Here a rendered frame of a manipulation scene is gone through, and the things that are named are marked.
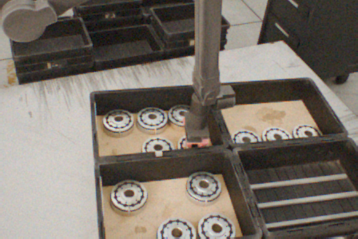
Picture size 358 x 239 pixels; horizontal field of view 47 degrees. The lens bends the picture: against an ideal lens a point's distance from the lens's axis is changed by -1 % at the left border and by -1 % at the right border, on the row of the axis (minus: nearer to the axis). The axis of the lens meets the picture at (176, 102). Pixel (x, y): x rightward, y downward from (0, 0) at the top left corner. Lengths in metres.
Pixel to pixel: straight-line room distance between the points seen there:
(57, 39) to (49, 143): 1.01
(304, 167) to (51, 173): 0.83
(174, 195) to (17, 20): 0.69
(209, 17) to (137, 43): 1.67
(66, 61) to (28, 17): 1.45
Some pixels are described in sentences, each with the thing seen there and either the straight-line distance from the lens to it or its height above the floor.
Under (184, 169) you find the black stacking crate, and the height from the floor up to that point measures 0.87.
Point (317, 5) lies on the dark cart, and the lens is 2.57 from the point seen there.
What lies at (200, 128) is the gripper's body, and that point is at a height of 0.97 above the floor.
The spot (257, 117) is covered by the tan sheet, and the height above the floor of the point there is 0.83.
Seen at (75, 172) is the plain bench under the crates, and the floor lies 0.70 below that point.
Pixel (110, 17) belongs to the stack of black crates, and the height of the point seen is 0.50.
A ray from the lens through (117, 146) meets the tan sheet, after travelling 1.36.
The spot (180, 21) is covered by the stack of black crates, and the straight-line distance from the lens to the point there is 2.63.
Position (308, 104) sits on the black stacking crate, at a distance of 1.61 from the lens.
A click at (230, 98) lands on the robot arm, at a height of 1.06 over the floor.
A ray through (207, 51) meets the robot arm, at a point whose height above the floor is 1.26.
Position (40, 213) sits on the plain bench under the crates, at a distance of 1.39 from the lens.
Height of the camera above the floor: 1.84
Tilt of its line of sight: 42 degrees down
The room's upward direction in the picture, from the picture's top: 6 degrees clockwise
